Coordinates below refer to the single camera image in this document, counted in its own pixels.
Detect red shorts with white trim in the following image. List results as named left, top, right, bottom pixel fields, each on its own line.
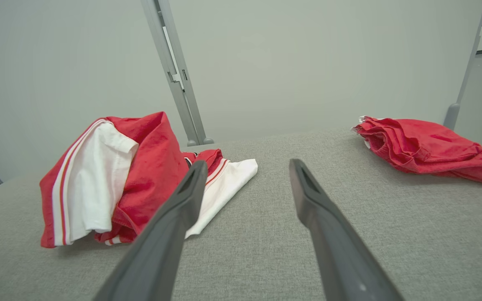
left=352, top=116, right=482, bottom=191

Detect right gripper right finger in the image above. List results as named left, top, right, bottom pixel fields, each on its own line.
left=289, top=158, right=404, bottom=301

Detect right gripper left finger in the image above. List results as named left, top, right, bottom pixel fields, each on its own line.
left=92, top=160, right=209, bottom=301

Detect grey slanted partition post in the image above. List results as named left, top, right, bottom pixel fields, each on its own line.
left=443, top=0, right=482, bottom=131

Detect red jersey with white sleeves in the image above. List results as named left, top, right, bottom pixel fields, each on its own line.
left=39, top=111, right=259, bottom=249

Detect grey double partition post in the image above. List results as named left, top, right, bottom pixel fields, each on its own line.
left=140, top=0, right=214, bottom=147

